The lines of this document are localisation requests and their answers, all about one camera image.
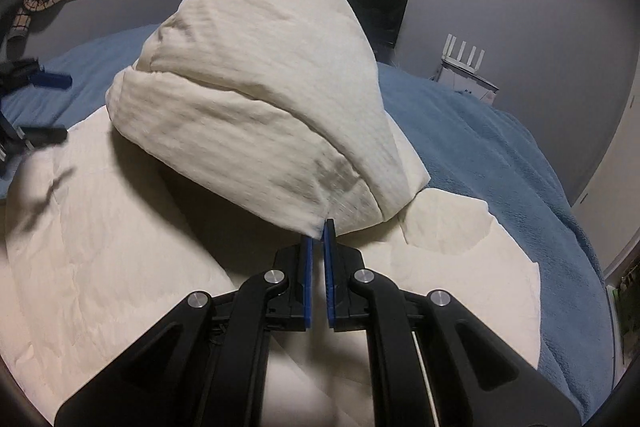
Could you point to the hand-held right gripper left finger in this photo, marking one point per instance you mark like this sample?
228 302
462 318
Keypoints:
306 287

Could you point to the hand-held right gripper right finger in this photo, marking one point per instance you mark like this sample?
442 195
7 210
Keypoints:
330 287

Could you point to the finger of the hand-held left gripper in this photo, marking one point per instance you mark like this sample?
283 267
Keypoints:
47 136
52 80

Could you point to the cream hooded puffer jacket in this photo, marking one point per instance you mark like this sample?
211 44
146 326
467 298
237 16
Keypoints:
250 82

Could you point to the red blue plush figure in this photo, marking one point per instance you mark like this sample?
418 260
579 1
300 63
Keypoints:
27 19

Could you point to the blue fleece blanket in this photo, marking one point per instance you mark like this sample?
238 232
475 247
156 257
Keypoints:
475 132

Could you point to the white wifi router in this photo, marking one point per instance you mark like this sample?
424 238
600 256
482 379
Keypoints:
465 84

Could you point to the white router with antennas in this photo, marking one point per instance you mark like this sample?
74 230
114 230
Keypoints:
462 54

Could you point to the black monitor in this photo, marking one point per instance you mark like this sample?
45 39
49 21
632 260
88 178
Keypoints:
380 7

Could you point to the white door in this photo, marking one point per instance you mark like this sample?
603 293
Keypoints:
620 207

